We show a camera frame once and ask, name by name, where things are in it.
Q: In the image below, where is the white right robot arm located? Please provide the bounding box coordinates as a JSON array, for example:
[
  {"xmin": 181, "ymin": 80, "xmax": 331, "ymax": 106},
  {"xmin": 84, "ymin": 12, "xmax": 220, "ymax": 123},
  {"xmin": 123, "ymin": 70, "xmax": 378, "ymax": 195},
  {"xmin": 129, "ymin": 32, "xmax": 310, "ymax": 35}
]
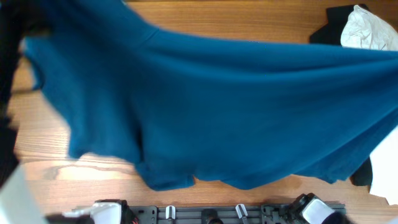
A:
[{"xmin": 289, "ymin": 193, "xmax": 353, "ymax": 224}]

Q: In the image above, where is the white printed t-shirt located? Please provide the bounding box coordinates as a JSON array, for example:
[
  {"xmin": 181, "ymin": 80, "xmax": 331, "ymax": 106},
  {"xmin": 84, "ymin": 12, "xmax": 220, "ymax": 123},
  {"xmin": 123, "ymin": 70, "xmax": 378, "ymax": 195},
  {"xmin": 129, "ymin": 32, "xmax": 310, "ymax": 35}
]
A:
[{"xmin": 340, "ymin": 5, "xmax": 397, "ymax": 205}]

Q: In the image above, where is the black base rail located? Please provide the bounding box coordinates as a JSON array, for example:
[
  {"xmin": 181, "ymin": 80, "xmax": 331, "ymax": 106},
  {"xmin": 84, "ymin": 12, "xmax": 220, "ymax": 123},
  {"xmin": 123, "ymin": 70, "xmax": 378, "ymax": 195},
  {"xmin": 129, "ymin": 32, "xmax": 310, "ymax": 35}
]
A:
[{"xmin": 126, "ymin": 203, "xmax": 348, "ymax": 224}]

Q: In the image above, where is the dark blue t-shirt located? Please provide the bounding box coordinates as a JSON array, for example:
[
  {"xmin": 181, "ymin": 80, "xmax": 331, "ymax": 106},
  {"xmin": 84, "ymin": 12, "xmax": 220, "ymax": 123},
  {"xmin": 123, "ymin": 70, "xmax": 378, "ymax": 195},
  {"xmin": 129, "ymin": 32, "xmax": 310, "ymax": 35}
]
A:
[{"xmin": 25, "ymin": 0, "xmax": 397, "ymax": 190}]

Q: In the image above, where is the black t-shirt right pile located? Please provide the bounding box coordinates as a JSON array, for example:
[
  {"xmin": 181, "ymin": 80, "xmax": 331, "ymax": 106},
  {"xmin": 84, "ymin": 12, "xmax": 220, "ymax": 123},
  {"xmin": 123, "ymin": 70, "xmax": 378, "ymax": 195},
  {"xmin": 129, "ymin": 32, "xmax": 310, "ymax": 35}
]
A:
[{"xmin": 309, "ymin": 5, "xmax": 373, "ymax": 186}]

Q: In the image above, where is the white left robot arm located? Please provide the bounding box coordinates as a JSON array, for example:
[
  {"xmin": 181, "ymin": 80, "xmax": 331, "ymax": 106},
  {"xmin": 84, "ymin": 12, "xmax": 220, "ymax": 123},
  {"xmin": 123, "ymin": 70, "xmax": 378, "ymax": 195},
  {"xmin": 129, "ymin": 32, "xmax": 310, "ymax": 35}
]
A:
[{"xmin": 1, "ymin": 1, "xmax": 134, "ymax": 224}]

